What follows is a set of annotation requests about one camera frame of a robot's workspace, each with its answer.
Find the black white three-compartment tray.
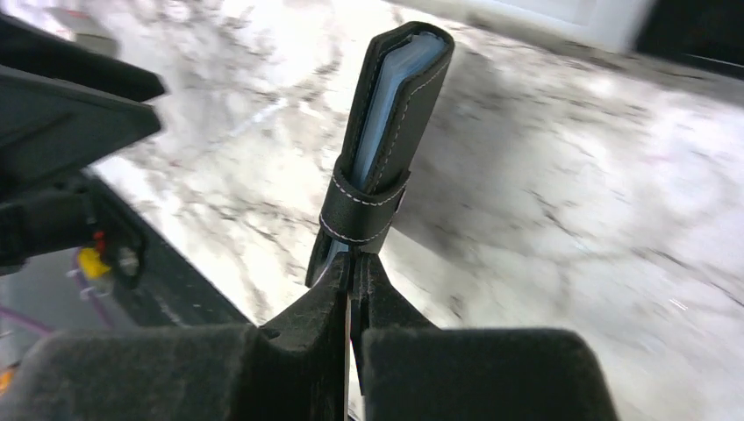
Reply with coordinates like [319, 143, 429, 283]
[405, 0, 743, 79]

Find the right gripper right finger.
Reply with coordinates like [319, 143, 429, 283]
[353, 253, 619, 420]

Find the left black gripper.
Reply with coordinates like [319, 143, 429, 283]
[1, 14, 165, 274]

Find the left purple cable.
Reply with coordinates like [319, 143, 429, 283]
[0, 249, 118, 339]

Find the black leather card holder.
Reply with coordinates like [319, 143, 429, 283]
[305, 21, 455, 287]

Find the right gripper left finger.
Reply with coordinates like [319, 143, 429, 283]
[1, 253, 352, 420]

